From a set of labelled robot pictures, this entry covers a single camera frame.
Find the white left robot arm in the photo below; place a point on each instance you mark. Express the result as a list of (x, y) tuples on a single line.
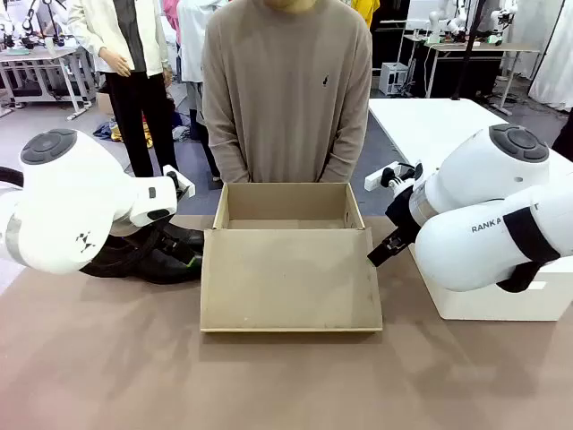
[(67, 201)]

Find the person's right forearm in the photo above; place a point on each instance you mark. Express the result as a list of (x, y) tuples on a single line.
[(226, 152)]

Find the beige background work table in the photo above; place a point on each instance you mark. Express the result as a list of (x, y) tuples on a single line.
[(492, 47)]

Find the person in beige sweater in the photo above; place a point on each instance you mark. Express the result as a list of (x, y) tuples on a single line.
[(286, 89)]

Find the white cube shelf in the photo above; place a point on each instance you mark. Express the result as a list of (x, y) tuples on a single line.
[(394, 78)]

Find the grey cloth pile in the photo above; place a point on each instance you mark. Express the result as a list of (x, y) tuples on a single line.
[(181, 133)]

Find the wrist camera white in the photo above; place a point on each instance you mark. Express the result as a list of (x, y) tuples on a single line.
[(378, 179), (181, 183)]

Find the white background robot green base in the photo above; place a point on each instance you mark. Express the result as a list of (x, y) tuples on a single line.
[(498, 20), (436, 20)]

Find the brown cardboard shoe box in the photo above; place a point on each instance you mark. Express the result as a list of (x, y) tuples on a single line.
[(286, 277)]

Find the grey background work table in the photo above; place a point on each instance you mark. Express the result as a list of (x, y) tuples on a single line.
[(36, 56)]

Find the white box lid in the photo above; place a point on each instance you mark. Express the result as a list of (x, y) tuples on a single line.
[(492, 304)]

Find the white curtain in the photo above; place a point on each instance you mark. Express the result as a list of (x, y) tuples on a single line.
[(555, 45)]

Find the mannequin white jacket black trousers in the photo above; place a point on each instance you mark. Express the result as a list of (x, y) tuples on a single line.
[(130, 36)]

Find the person's left forearm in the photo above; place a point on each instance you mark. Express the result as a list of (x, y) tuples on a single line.
[(344, 152)]

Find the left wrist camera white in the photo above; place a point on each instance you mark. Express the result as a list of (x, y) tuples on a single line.
[(181, 183)]

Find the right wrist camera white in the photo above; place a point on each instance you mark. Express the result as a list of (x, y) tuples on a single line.
[(378, 179)]

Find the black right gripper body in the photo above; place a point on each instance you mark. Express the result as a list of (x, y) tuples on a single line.
[(403, 210)]

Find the black stand pole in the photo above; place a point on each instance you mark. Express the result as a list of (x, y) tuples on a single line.
[(470, 49)]

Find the small cardboard box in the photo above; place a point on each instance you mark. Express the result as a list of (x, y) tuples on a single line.
[(105, 104)]

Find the blue yellow clothes pile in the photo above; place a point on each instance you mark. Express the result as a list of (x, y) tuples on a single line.
[(107, 131)]

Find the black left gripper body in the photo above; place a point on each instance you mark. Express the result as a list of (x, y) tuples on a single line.
[(150, 233)]

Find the black leather buckle shoe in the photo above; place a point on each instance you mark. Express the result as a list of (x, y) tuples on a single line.
[(147, 269)]

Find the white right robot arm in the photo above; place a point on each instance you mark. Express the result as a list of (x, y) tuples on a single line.
[(474, 188)]

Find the small white background robot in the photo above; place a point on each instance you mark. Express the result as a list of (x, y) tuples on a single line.
[(11, 27), (56, 27)]

